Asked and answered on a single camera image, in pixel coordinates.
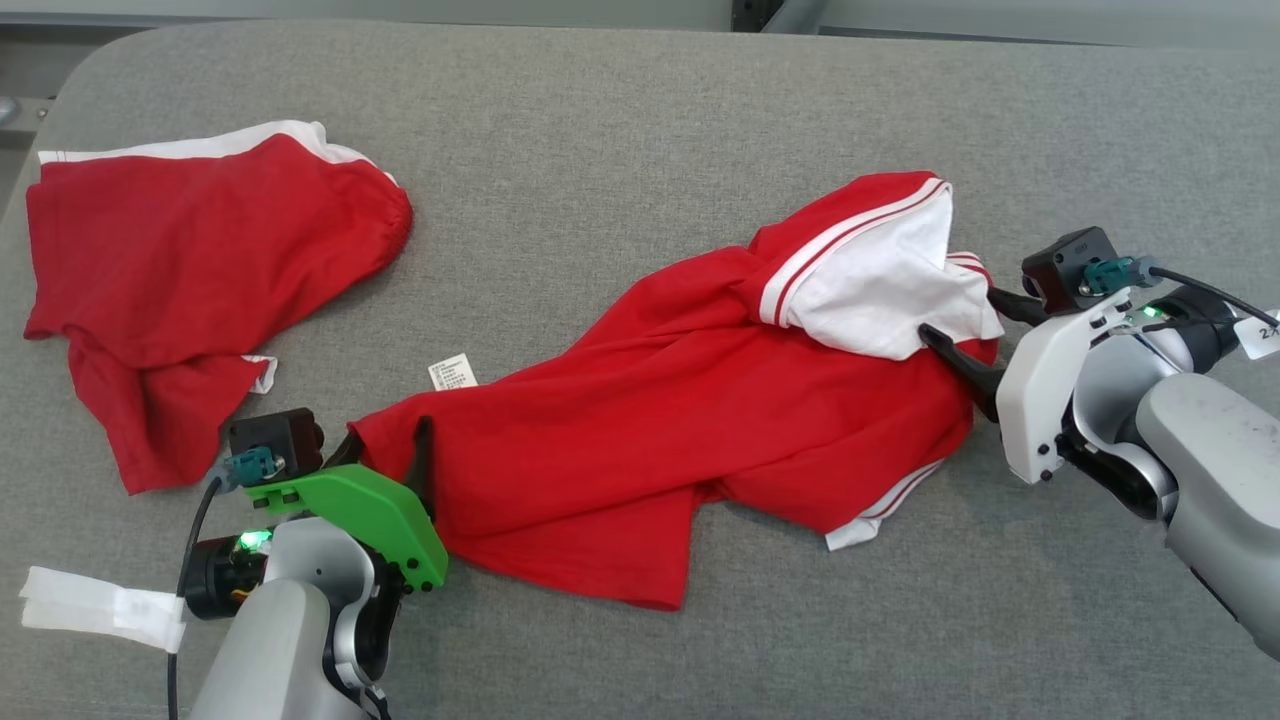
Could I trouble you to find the teal right camera connector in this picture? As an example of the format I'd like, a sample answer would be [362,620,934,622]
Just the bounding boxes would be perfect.
[1085,256,1163,297]

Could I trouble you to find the red shirt with white collar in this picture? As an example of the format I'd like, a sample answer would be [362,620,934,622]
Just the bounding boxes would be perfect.
[350,171,1007,612]

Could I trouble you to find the teal left camera connector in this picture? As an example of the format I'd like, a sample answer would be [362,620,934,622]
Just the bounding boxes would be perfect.
[225,446,287,492]

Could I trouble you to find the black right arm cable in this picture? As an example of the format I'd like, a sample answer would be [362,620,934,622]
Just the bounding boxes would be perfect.
[1150,264,1280,333]

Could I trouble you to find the white tape on left cable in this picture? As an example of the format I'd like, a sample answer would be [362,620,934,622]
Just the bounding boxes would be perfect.
[19,565,189,654]

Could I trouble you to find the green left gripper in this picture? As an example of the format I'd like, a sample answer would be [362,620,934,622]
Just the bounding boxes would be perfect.
[245,417,449,591]

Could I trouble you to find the teal camera connector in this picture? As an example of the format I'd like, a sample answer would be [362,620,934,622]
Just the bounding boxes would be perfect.
[1085,256,1163,297]
[225,446,287,492]

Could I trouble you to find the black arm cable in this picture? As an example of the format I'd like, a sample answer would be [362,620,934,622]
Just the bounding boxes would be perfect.
[1150,264,1280,333]
[165,474,229,720]

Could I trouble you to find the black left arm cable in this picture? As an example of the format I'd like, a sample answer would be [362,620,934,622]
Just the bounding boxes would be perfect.
[165,474,229,720]

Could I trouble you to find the red shorts with white stripe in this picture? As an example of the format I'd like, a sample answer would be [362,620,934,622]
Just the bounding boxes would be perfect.
[22,120,415,497]

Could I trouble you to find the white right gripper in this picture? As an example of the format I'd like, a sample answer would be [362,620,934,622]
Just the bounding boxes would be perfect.
[918,287,1147,487]

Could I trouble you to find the white tag on right cable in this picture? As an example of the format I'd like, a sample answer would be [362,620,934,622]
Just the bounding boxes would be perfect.
[1234,308,1280,362]

